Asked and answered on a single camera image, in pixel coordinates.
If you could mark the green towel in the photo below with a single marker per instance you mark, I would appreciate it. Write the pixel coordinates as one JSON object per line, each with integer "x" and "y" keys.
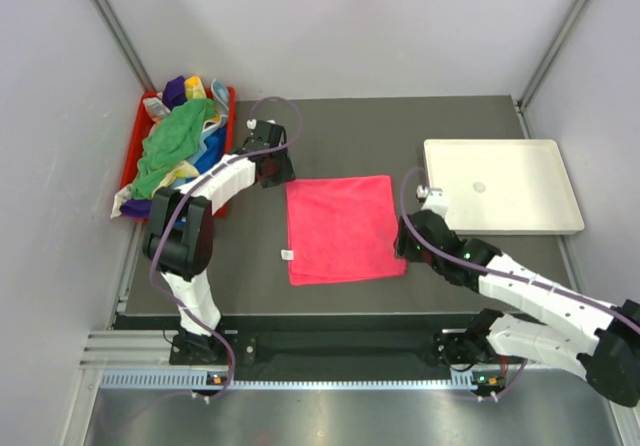
{"x": 166, "y": 150}

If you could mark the pink towel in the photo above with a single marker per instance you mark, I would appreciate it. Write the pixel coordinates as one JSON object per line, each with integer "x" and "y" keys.
{"x": 341, "y": 230}

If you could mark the white plastic tray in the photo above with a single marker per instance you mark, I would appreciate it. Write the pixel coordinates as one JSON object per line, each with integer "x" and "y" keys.
{"x": 503, "y": 187}

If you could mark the yellow patterned towel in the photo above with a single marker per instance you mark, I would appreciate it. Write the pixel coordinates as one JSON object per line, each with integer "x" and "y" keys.
{"x": 194, "y": 88}

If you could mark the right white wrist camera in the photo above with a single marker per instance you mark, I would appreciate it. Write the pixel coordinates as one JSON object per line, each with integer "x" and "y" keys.
{"x": 432, "y": 199}

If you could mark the purple towel back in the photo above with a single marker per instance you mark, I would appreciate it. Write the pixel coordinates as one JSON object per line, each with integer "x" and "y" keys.
{"x": 174, "y": 93}

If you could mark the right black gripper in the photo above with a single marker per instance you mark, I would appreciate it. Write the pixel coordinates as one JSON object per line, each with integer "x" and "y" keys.
{"x": 405, "y": 252}

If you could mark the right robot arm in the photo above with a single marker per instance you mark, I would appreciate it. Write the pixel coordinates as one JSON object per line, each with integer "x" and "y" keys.
{"x": 540, "y": 306}

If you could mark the purple towel front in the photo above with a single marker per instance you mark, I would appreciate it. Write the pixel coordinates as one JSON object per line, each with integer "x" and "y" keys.
{"x": 136, "y": 209}

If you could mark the blue towel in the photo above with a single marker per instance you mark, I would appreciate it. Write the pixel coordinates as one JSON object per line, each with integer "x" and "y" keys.
{"x": 210, "y": 151}

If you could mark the purple towel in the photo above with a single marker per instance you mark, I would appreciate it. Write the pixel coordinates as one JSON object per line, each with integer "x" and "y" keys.
{"x": 174, "y": 93}
{"x": 136, "y": 209}

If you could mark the white patterned towel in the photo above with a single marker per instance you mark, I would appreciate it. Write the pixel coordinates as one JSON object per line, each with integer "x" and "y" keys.
{"x": 155, "y": 109}

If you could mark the aluminium frame rail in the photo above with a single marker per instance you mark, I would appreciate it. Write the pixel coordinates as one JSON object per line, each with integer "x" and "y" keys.
{"x": 139, "y": 360}

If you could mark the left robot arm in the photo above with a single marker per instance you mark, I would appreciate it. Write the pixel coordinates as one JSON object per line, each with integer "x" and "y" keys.
{"x": 179, "y": 239}

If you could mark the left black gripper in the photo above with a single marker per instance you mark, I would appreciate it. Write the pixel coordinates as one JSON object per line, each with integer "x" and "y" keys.
{"x": 284, "y": 175}

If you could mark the red plastic bin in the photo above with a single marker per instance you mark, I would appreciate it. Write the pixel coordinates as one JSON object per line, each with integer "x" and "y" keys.
{"x": 224, "y": 101}

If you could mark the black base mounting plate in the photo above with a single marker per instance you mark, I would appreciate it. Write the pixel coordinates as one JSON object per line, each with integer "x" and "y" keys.
{"x": 339, "y": 348}

